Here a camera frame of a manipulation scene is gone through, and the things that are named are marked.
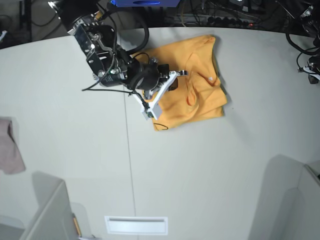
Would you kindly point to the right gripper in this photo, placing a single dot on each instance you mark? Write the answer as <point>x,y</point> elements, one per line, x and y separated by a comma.
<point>148,75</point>

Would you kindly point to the yellow T-shirt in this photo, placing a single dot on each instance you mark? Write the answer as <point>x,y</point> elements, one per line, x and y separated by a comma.
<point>199,95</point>

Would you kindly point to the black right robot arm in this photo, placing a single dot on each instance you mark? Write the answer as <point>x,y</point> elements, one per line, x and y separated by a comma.
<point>110,63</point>

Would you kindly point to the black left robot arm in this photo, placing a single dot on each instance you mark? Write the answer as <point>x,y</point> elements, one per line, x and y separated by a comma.
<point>307,14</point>

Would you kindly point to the purple box with blue oval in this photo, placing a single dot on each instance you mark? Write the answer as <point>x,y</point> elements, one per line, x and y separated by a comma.
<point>145,3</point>

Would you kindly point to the grey right bin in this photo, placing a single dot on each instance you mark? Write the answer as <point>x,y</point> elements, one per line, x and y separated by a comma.
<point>303,219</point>

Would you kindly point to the grey bin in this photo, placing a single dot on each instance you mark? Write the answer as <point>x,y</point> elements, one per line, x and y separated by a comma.
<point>54,218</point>
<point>303,219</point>

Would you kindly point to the white table slot plate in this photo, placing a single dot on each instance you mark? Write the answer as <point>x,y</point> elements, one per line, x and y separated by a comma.
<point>124,225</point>

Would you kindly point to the wooden pencil in bin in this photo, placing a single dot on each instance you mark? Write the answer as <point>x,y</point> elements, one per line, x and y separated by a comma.
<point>77,227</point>

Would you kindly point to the pink folded cloth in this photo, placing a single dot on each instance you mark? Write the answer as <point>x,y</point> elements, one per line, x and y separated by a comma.
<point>11,161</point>

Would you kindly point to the grey left bin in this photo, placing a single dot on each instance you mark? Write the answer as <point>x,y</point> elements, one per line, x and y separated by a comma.
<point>54,218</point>

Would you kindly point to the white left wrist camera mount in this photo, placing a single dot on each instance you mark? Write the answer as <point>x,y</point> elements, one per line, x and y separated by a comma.
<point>309,70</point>

